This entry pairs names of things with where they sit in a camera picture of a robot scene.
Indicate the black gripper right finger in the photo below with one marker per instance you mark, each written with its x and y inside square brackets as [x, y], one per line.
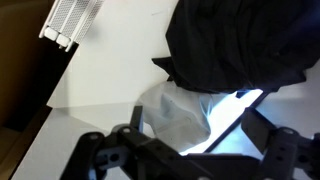
[283, 148]

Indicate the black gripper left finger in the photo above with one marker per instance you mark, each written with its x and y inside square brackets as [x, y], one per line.
[95, 153]

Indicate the black cloth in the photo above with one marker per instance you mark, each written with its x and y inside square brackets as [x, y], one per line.
[229, 45]

